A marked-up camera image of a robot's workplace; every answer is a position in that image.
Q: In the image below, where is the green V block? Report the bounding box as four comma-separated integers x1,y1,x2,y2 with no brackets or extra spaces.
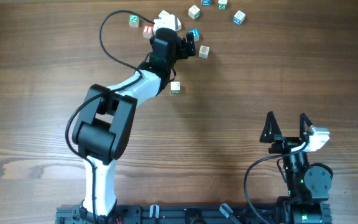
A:
188,5,201,20

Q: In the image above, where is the green z block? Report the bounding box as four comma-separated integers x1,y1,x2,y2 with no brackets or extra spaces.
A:
218,0,227,10
170,82,181,94

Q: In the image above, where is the blue striped H block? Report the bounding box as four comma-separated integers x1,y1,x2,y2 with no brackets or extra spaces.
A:
189,29,200,42

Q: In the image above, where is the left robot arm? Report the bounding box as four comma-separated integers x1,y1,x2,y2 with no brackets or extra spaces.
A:
56,28,278,223

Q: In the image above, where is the plain wood picture block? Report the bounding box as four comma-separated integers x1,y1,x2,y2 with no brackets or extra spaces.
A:
176,19,181,31

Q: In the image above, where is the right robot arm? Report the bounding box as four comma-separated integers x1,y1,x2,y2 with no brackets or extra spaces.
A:
260,111,333,224

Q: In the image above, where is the blue block far right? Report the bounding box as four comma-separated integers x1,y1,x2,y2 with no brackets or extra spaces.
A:
233,10,246,25

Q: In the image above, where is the red I block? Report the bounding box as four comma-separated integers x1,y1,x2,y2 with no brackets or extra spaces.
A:
142,26,154,39

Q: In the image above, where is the teal green N block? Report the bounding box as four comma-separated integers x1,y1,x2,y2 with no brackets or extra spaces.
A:
129,14,140,28

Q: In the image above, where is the blue white back block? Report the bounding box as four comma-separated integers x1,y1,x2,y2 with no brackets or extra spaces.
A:
158,10,170,19

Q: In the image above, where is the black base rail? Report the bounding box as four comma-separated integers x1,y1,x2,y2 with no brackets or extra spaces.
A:
55,203,334,224

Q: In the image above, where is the yellow K block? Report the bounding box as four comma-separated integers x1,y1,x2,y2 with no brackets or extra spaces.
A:
199,45,209,58

